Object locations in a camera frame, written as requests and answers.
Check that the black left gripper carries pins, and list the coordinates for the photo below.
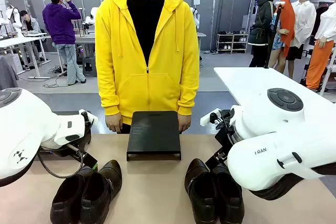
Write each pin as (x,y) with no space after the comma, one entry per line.
(78,150)

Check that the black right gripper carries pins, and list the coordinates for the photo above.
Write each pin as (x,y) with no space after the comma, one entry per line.
(224,140)

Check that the black leather dress shoe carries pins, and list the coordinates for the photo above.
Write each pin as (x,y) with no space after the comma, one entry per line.
(200,195)
(231,200)
(65,197)
(102,195)

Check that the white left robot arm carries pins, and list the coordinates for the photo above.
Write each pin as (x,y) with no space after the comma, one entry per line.
(21,119)

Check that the person's left forearm yellow sleeve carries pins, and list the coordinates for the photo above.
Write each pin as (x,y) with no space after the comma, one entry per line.
(189,90)

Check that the person's right forearm yellow sleeve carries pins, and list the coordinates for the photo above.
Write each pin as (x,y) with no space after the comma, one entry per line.
(109,90)

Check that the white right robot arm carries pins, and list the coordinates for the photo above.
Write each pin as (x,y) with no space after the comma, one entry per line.
(275,155)

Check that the black shoe stand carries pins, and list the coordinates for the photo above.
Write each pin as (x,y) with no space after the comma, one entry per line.
(153,132)

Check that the person in yellow hoodie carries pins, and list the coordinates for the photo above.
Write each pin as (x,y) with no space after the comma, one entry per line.
(168,64)

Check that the person in purple hoodie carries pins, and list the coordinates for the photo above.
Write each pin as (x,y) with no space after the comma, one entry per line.
(60,24)

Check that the seated person in grey jacket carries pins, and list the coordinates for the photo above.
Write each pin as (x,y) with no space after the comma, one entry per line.
(31,26)

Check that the person's right hand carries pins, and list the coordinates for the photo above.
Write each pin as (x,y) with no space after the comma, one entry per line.
(114,123)

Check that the person's left hand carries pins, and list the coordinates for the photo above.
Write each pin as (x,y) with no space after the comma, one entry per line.
(184,123)

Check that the dark grey stool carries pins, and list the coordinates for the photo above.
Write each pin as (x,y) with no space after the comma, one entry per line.
(89,66)

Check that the white shoe rack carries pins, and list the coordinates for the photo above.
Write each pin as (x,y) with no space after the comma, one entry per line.
(232,43)

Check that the white desk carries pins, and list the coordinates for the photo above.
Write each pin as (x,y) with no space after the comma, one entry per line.
(18,41)

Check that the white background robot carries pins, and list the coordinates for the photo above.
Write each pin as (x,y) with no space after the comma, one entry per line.
(13,18)
(92,18)

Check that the mannequin in orange trousers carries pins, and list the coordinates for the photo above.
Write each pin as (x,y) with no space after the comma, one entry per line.
(319,61)

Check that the mannequin in black jacket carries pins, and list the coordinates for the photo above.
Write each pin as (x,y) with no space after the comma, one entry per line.
(262,24)

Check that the mannequin in orange shirt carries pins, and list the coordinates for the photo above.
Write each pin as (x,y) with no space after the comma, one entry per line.
(287,19)

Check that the figure in white shirt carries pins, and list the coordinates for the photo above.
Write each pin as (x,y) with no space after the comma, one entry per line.
(304,22)

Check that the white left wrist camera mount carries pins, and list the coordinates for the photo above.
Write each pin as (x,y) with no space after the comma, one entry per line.
(90,118)

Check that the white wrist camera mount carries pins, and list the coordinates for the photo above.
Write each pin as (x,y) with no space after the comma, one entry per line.
(208,119)
(90,118)

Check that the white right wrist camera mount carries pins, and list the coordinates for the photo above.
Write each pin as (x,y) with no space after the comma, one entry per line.
(208,119)

